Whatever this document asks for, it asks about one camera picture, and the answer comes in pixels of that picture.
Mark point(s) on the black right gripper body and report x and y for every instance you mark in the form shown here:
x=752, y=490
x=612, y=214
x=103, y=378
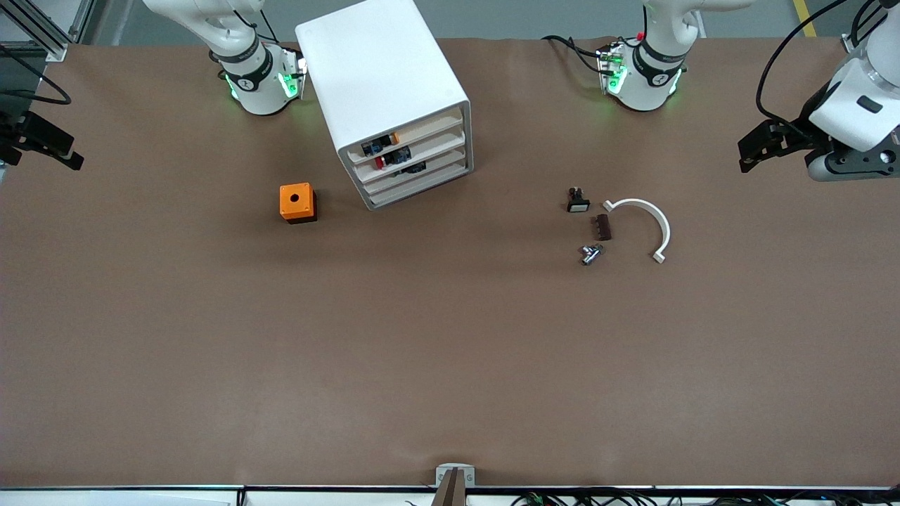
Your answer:
x=21, y=133

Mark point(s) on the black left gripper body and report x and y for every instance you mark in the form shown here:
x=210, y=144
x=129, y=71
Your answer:
x=799, y=133

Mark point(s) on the orange and blue push button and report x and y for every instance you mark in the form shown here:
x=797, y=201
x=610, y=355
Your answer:
x=380, y=145

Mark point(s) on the white plastic drawer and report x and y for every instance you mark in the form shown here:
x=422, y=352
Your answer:
x=443, y=163
x=439, y=146
x=422, y=135
x=422, y=186

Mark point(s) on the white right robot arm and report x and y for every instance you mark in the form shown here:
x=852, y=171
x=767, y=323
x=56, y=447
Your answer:
x=256, y=81

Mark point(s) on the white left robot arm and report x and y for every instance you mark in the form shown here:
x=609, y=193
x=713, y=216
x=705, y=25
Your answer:
x=650, y=77

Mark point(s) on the black push button white cap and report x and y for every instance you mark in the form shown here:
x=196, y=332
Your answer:
x=578, y=204

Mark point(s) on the white drawer cabinet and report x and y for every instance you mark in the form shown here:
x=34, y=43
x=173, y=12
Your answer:
x=380, y=70

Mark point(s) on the black push button in cabinet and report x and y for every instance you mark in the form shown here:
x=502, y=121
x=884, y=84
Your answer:
x=413, y=169

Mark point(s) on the brown contact block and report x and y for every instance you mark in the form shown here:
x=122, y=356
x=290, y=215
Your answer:
x=602, y=228

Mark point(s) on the aluminium frame profile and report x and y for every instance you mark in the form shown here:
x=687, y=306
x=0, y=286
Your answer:
x=42, y=31

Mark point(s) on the aluminium frame post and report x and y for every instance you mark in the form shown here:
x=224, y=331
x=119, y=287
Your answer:
x=854, y=43

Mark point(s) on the white curved plastic bracket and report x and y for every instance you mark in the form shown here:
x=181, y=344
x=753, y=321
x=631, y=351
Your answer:
x=657, y=218

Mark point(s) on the silver metal key switch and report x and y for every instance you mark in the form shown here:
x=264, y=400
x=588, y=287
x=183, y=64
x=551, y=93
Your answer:
x=590, y=254

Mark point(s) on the orange button enclosure box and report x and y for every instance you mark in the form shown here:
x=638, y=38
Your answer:
x=295, y=200

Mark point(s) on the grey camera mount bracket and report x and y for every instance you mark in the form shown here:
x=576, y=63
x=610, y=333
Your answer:
x=455, y=481

